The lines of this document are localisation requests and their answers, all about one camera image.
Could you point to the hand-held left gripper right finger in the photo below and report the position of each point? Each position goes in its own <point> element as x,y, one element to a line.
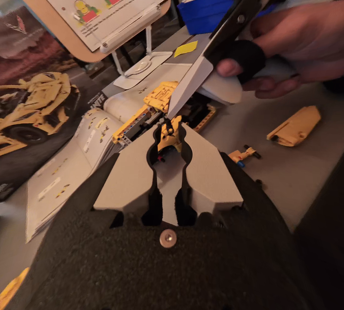
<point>215,184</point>

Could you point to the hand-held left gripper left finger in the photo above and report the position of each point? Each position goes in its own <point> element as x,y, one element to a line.
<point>121,186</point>

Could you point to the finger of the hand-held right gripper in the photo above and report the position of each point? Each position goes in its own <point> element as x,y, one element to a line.
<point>191,84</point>

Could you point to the yellow brick car model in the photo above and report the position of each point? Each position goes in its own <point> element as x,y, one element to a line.
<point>158,95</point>

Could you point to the small yellow black brick assembly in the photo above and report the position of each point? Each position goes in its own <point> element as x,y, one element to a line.
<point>242,155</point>

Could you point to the grey desk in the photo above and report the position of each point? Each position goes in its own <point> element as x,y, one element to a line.
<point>290,181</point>

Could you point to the person's right hand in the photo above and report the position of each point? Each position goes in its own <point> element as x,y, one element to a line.
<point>312,41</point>

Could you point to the yellow sticky note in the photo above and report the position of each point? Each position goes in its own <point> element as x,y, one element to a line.
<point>185,49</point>

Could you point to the blue plastic bin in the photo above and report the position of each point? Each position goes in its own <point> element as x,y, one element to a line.
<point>204,14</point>

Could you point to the open instruction booklet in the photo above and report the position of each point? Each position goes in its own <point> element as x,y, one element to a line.
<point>70,175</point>

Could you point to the yellow curved panel piece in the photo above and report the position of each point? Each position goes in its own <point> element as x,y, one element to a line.
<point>295,126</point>

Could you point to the toy car box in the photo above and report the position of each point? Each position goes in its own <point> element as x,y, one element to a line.
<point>37,106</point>

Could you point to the black perforated mat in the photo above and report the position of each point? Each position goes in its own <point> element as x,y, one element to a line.
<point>328,245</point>

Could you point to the wooden document stand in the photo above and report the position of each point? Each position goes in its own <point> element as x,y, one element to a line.
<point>43,20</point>

